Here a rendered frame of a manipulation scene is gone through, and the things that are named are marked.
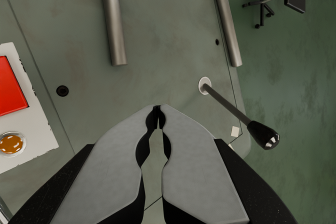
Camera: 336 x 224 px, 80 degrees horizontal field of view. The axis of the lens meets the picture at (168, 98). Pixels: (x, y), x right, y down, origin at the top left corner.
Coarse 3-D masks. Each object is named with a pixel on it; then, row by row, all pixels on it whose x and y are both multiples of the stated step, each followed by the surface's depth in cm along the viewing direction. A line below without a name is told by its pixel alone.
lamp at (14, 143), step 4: (8, 136) 23; (12, 136) 23; (16, 136) 23; (0, 140) 22; (4, 140) 22; (8, 140) 22; (12, 140) 23; (16, 140) 23; (20, 140) 23; (0, 144) 22; (4, 144) 22; (8, 144) 22; (12, 144) 23; (16, 144) 23; (20, 144) 23; (0, 148) 22; (4, 148) 22; (8, 148) 22; (12, 148) 23; (16, 148) 23; (4, 152) 22; (8, 152) 23; (12, 152) 23
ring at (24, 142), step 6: (6, 132) 22; (12, 132) 23; (18, 132) 23; (0, 138) 22; (24, 138) 23; (24, 144) 23; (0, 150) 22; (18, 150) 23; (6, 156) 23; (12, 156) 23
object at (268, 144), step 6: (252, 120) 32; (252, 126) 31; (258, 126) 30; (264, 126) 30; (252, 132) 30; (258, 132) 29; (264, 132) 29; (270, 132) 29; (276, 132) 29; (258, 138) 29; (264, 138) 29; (270, 138) 28; (276, 138) 28; (258, 144) 30; (264, 144) 29; (270, 144) 28; (276, 144) 29
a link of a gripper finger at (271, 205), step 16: (224, 144) 9; (224, 160) 8; (240, 160) 8; (240, 176) 8; (256, 176) 8; (240, 192) 7; (256, 192) 7; (272, 192) 7; (256, 208) 6; (272, 208) 6
